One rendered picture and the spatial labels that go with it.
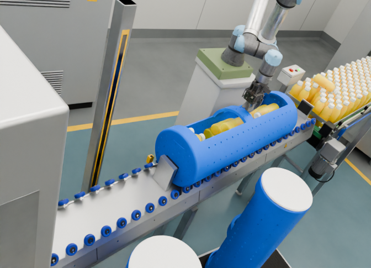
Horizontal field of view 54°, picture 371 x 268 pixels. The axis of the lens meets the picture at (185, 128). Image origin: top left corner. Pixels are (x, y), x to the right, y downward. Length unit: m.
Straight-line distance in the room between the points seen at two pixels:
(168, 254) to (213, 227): 1.52
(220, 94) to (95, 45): 1.27
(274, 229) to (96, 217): 0.89
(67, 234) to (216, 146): 0.73
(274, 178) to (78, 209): 0.97
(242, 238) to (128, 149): 1.52
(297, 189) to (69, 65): 2.07
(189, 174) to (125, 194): 0.30
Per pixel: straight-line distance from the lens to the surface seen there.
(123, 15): 1.40
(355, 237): 3.66
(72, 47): 3.08
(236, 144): 1.77
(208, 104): 2.37
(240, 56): 2.33
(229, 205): 3.13
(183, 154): 1.62
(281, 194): 1.88
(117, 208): 1.64
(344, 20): 7.33
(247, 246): 2.09
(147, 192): 1.72
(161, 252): 1.43
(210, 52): 2.39
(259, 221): 1.94
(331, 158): 2.84
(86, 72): 3.26
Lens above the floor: 2.23
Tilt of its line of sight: 38 degrees down
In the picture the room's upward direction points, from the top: 22 degrees clockwise
